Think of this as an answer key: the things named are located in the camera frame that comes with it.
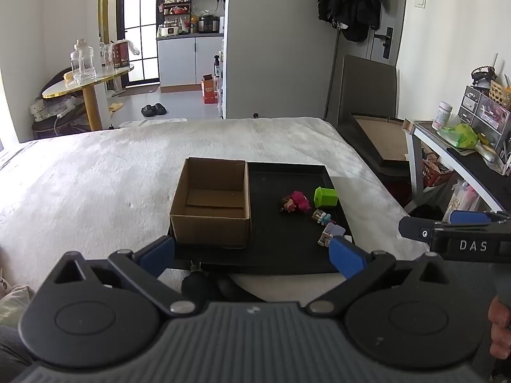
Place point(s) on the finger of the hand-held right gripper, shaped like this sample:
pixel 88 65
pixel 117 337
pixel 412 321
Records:
pixel 415 229
pixel 469 217

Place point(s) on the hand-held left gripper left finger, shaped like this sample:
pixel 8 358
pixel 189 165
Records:
pixel 157 253

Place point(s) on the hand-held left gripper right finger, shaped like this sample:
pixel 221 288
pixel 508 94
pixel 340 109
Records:
pixel 347 261

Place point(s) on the grey cube cat toy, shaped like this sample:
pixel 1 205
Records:
pixel 333 231

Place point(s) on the small blue toy figure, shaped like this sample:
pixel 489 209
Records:
pixel 321 217

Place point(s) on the brown cardboard box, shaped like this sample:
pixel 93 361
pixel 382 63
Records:
pixel 211 225

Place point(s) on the green house-shaped toy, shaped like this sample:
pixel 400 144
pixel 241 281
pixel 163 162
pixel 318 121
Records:
pixel 325 197

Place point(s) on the black tray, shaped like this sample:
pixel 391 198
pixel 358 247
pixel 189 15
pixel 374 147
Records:
pixel 279 243

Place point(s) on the pink-haired doll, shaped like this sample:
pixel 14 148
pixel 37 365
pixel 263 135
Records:
pixel 297 201

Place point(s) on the person's right hand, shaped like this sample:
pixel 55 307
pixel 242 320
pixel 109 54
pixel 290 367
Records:
pixel 501 327

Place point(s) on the black rounded object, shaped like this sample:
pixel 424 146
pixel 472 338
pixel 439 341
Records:
pixel 195 285

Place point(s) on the red basket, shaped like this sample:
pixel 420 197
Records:
pixel 435 169

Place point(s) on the white desk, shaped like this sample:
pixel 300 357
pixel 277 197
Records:
pixel 451 155

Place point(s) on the green plastic bag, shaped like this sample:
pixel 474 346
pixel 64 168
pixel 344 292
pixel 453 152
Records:
pixel 461 135

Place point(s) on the clear drawer organiser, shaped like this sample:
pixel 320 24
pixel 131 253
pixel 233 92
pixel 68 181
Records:
pixel 483 115

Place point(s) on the white canister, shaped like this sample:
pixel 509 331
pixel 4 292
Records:
pixel 444 113

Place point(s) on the wicker basket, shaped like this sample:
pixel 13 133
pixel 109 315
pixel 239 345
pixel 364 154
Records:
pixel 501 93

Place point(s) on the white floor towel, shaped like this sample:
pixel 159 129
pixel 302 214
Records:
pixel 153 121

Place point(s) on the dark grey panel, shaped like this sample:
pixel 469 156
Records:
pixel 367 87

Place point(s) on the pale printed cloth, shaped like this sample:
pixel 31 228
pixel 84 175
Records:
pixel 12 291

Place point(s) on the yellow slippers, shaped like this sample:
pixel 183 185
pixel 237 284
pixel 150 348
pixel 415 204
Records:
pixel 115 107

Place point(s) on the dark brown chest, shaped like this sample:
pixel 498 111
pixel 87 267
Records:
pixel 60 127

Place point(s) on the grey doormat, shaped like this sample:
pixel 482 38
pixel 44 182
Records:
pixel 139 89

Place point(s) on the red carton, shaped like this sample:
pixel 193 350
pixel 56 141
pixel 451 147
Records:
pixel 209 89

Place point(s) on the white power strip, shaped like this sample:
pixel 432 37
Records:
pixel 52 107

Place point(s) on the round gold-rimmed table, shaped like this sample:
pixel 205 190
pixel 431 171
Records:
pixel 88 83

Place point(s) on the white kitchen base cabinet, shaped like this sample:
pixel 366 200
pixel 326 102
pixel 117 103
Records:
pixel 187 60

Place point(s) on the clear glass bottle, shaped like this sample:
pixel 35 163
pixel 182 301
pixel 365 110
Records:
pixel 106 55

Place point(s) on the large clear glass jar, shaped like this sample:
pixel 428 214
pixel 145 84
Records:
pixel 82 62

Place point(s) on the grey door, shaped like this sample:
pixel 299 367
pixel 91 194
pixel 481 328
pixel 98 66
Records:
pixel 393 8

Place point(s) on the white small kitchen appliance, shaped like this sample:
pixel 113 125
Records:
pixel 169 30

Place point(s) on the black framed glass door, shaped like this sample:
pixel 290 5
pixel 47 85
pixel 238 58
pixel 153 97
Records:
pixel 135 24

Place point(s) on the black rice cooker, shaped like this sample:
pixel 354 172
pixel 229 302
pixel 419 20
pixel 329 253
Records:
pixel 207 24

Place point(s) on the black jacket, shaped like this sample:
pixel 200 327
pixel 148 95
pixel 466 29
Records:
pixel 351 0

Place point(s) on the kitchen spice rack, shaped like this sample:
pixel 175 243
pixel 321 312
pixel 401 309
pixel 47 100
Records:
pixel 175 8

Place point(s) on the white light switch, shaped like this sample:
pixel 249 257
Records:
pixel 419 0

